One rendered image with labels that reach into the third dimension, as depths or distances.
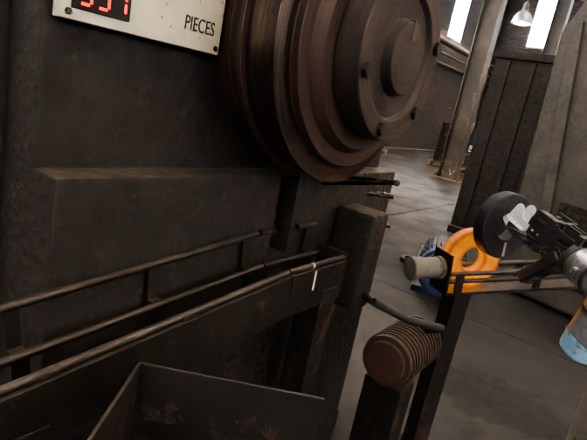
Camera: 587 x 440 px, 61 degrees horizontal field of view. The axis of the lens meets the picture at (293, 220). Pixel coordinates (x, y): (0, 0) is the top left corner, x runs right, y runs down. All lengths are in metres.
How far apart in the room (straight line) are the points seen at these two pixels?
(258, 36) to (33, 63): 0.30
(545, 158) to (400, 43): 2.82
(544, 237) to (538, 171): 2.48
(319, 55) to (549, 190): 2.89
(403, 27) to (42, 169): 0.57
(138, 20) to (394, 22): 0.39
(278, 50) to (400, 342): 0.73
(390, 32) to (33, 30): 0.51
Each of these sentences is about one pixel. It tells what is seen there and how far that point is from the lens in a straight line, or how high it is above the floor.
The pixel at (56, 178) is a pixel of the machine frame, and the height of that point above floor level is 0.87.
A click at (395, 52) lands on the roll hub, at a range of 0.84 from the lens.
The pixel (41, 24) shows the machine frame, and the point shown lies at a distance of 0.71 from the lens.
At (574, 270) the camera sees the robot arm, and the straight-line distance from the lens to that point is 1.10.
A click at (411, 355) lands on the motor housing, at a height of 0.51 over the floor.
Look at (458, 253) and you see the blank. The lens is 1.33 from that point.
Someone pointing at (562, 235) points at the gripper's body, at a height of 0.85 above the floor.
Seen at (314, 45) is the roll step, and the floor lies 1.10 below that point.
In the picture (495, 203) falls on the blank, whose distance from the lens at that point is 1.21.
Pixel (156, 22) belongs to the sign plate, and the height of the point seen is 1.08.
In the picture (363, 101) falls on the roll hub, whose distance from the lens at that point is 0.80.
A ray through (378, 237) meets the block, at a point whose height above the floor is 0.75.
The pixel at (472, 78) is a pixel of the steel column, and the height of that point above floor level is 1.88.
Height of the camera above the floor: 1.03
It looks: 14 degrees down
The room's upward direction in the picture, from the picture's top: 11 degrees clockwise
